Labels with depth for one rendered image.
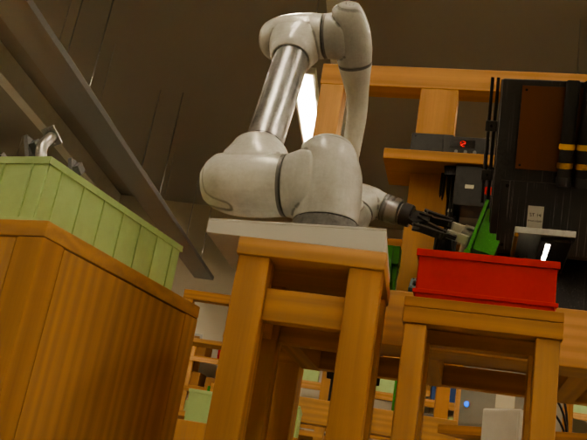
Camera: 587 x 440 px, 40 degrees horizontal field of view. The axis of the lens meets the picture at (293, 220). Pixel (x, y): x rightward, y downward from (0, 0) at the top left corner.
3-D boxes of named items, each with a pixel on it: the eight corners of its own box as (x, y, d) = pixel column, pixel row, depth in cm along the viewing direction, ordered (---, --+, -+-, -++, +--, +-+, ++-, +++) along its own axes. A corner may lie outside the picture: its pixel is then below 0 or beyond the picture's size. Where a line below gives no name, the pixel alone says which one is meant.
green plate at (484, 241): (488, 270, 235) (512, 207, 240) (461, 260, 237) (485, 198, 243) (487, 281, 245) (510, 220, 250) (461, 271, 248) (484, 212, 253)
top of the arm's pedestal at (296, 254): (384, 270, 166) (387, 251, 167) (236, 252, 172) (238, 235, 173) (388, 306, 196) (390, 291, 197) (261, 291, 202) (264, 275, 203)
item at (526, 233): (576, 242, 215) (576, 230, 216) (514, 236, 219) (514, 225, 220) (559, 281, 251) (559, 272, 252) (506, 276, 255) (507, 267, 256)
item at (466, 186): (503, 208, 268) (507, 167, 273) (452, 203, 272) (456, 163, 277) (501, 221, 279) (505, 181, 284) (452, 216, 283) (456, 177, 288)
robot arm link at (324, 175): (352, 212, 179) (361, 123, 186) (274, 210, 184) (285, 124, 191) (364, 236, 194) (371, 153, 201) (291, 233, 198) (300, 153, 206)
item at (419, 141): (452, 152, 283) (454, 134, 285) (410, 149, 286) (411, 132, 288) (452, 161, 289) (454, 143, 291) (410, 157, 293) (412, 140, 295)
